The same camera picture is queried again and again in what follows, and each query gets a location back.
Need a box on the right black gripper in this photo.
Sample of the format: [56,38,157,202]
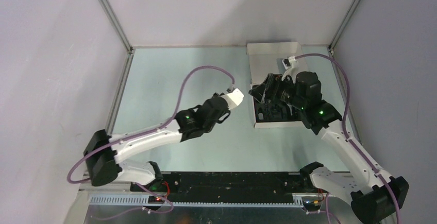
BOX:
[249,73,306,110]

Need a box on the black silver hair clipper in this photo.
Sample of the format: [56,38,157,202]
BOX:
[287,105,295,116]

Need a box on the white cardboard kit box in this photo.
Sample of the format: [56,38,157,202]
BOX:
[247,42,302,123]

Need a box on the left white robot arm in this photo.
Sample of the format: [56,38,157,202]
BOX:
[83,94,236,192]

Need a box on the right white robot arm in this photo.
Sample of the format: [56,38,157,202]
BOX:
[249,72,409,223]

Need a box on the black plastic tray insert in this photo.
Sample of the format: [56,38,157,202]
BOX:
[252,98,304,128]

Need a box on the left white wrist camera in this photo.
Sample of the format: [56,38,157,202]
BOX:
[221,88,244,110]

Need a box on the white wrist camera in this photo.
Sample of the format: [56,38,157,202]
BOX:
[281,56,299,81]
[221,88,244,110]

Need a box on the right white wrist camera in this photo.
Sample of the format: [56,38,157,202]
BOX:
[281,56,299,81]

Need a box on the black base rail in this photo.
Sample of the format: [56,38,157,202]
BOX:
[146,171,319,204]

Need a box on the aluminium frame post right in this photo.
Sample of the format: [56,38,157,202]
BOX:
[328,0,362,49]

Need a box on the aluminium frame post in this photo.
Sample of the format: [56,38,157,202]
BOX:
[328,0,362,49]
[98,0,133,54]

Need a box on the aluminium frame post left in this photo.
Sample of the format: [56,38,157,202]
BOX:
[98,0,133,54]

